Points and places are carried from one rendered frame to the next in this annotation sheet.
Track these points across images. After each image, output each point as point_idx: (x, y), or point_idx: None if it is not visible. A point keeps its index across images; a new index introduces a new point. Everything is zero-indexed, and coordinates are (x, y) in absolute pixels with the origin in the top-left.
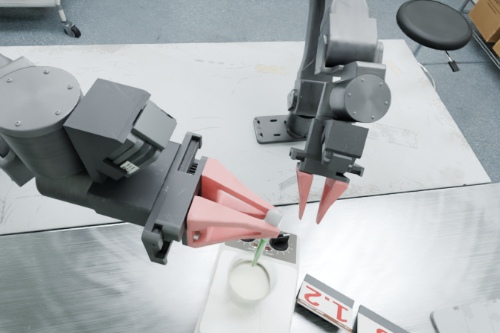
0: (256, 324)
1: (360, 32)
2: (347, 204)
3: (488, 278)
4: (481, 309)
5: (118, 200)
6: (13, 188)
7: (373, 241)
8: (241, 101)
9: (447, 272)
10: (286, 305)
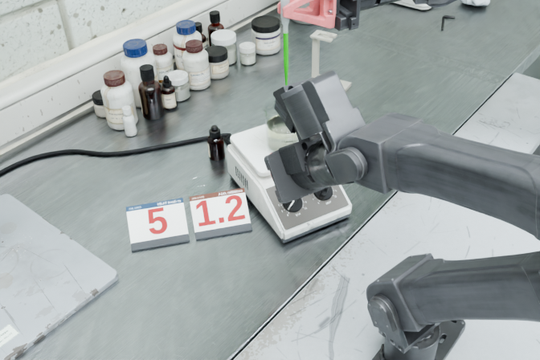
0: (259, 137)
1: (375, 129)
2: (262, 313)
3: (54, 355)
4: (63, 308)
5: None
6: (511, 133)
7: (207, 298)
8: (512, 339)
9: (108, 326)
10: (250, 153)
